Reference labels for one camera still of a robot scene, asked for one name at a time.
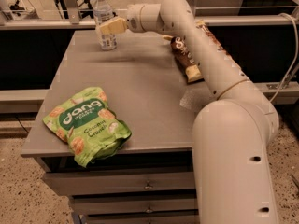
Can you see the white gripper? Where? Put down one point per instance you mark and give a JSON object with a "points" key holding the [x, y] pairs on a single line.
{"points": [[134, 19]]}

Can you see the clear blue plastic water bottle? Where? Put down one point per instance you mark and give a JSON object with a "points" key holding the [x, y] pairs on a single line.
{"points": [[102, 13]]}

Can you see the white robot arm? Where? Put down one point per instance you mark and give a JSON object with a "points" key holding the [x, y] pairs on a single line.
{"points": [[231, 134]]}

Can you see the brown sea salt chips bag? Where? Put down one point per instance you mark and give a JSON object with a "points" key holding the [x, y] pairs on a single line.
{"points": [[185, 59]]}

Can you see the green Dang coconut chips bag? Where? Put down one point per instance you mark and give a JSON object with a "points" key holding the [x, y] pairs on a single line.
{"points": [[89, 127]]}

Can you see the grey drawer cabinet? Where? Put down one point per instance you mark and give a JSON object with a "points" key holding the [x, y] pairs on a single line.
{"points": [[150, 179]]}

